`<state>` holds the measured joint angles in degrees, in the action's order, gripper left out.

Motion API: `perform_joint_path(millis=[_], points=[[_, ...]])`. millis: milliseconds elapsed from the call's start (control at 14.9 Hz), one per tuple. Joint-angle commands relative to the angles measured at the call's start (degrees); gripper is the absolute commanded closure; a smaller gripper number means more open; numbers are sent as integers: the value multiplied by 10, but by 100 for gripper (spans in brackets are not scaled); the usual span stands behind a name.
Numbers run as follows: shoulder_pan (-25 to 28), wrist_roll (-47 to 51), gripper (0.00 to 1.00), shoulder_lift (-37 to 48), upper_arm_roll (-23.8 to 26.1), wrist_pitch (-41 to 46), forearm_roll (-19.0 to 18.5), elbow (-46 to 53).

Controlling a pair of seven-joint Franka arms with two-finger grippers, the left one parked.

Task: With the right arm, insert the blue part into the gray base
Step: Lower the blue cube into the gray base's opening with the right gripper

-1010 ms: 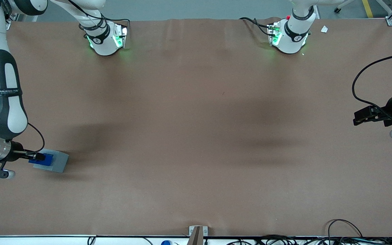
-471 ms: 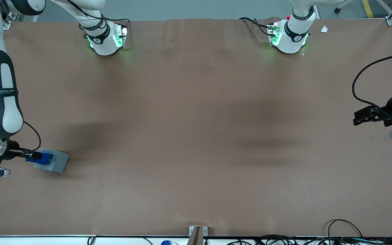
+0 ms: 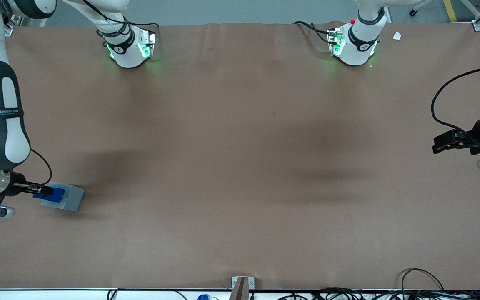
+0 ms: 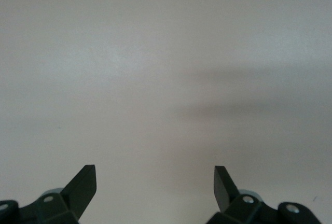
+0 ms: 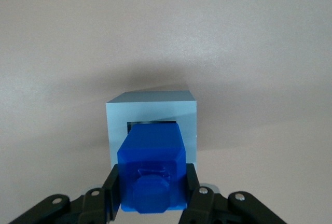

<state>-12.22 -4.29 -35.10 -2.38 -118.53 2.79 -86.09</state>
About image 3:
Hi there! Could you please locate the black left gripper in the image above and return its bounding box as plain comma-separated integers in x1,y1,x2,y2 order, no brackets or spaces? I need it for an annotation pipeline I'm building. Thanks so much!
433,112,480,155

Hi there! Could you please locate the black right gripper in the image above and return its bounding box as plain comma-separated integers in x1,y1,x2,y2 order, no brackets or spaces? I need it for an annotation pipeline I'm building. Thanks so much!
9,172,54,197

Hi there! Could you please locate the blue plastic part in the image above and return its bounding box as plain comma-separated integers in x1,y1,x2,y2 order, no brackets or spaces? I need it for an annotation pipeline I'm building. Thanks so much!
33,188,66,203

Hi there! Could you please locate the gray square base block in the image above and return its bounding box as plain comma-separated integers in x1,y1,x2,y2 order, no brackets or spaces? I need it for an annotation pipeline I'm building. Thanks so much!
40,182,85,212

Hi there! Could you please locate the white stand leg with caster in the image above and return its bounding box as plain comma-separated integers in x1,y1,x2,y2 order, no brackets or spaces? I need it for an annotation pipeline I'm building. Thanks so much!
408,0,437,17

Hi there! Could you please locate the brown table cover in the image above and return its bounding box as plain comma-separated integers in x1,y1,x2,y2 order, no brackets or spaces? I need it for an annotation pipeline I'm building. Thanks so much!
0,21,480,290

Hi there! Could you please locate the long black gripper cable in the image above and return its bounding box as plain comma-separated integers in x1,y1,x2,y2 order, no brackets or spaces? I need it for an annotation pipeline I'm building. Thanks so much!
431,62,480,144

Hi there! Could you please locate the black arched cable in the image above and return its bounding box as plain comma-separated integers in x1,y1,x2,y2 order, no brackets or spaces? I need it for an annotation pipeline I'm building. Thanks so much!
400,268,445,292

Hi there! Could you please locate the black arm base cable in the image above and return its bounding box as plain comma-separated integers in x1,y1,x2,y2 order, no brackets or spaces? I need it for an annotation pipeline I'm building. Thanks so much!
293,21,333,45
82,0,160,36

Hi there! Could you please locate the black cable bundle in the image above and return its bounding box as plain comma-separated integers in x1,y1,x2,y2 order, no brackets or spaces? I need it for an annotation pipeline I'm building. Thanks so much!
277,287,480,300

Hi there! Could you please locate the metal bracket with post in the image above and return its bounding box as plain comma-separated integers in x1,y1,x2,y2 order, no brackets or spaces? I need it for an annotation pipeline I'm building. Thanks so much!
228,276,255,300

